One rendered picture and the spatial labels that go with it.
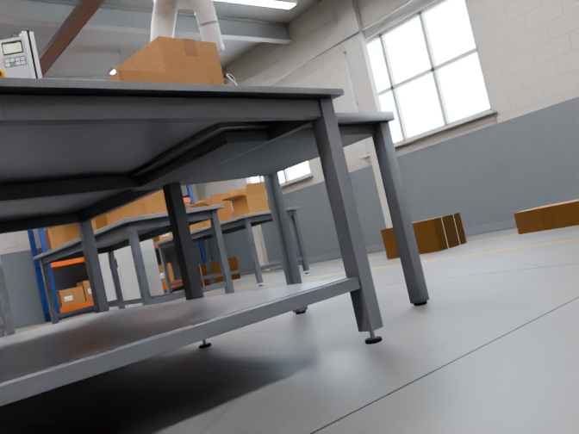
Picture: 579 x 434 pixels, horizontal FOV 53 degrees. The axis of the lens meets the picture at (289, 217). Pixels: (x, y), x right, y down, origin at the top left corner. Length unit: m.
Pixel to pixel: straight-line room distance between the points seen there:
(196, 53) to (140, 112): 0.62
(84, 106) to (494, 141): 6.03
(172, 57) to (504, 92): 5.41
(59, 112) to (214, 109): 0.43
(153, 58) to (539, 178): 5.41
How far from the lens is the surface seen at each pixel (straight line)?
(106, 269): 8.25
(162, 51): 2.01
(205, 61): 2.10
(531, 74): 6.91
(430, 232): 5.73
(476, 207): 7.29
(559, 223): 5.61
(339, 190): 1.88
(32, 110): 1.40
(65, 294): 9.77
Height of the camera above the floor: 0.37
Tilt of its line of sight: 3 degrees up
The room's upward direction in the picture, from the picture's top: 12 degrees counter-clockwise
